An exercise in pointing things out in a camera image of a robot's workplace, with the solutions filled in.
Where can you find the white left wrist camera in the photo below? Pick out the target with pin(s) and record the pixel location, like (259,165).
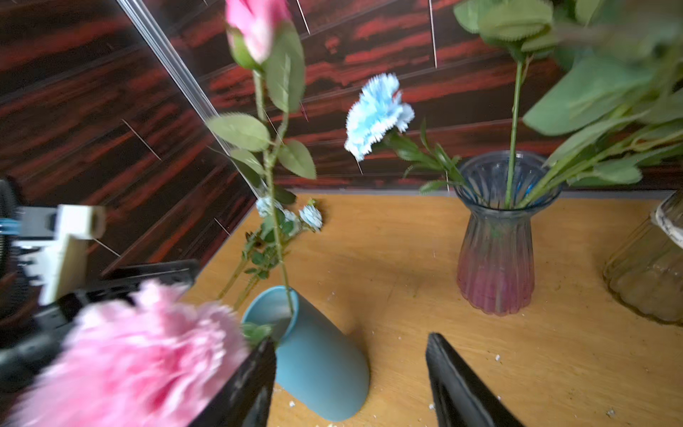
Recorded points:
(53,242)

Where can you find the clear ribbed glass vase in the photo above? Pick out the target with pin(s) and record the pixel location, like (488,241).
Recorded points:
(645,274)

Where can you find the small blue flower sprig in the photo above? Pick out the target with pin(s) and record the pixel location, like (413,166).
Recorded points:
(265,248)

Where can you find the teal ceramic vase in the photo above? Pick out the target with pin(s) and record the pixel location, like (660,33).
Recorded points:
(316,362)

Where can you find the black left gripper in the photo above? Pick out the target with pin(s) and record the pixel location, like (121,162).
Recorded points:
(32,343)

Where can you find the blue pink glass vase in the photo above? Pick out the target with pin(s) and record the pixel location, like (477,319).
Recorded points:
(495,270)

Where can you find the white printed ribbon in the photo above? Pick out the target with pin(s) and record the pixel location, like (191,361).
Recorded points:
(673,233)

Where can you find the pink carnation flower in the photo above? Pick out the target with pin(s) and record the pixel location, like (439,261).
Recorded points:
(152,360)

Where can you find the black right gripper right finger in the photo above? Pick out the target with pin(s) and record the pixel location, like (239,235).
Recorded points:
(460,397)

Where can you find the tall white pink bouquet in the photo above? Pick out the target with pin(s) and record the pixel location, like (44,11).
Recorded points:
(618,107)

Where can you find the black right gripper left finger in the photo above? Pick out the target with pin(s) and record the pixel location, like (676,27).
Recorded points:
(244,400)

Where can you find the pink rose bud stem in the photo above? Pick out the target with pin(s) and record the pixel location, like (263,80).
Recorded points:
(263,39)

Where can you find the blue carnation flower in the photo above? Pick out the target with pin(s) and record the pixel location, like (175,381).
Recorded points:
(379,119)

